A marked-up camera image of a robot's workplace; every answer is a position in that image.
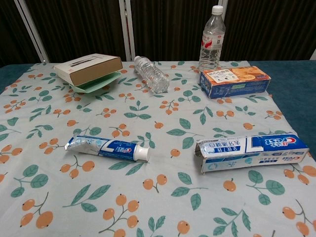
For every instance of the blue white toothpaste tube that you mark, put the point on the blue white toothpaste tube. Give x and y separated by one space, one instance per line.
111 149

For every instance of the blue white toothpaste box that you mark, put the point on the blue white toothpaste box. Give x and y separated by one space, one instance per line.
247 153

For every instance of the white and brown flat box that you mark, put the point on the white and brown flat box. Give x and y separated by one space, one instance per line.
93 69

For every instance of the orange blue cracker box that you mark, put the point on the orange blue cracker box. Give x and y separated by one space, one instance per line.
234 84

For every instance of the small clear water bottle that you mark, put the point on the small clear water bottle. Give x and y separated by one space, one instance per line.
153 76

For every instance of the green paper sheet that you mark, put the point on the green paper sheet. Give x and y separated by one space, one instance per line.
96 85

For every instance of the floral orange berry tablecloth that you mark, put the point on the floral orange berry tablecloth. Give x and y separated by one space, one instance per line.
158 197

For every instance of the tall clear water bottle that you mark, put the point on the tall clear water bottle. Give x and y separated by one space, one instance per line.
211 37

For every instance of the white frame post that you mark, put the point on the white frame post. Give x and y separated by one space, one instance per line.
34 32
225 14
128 37

